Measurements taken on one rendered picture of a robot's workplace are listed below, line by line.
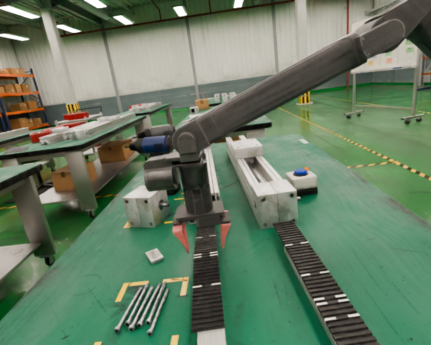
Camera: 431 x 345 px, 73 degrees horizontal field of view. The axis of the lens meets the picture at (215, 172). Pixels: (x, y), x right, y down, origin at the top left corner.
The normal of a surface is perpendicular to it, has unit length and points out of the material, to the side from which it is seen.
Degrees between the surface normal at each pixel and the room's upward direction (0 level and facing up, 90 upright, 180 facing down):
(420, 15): 90
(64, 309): 0
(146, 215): 90
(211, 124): 87
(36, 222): 90
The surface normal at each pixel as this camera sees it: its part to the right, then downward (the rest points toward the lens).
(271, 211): 0.06, 0.29
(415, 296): -0.13, -0.95
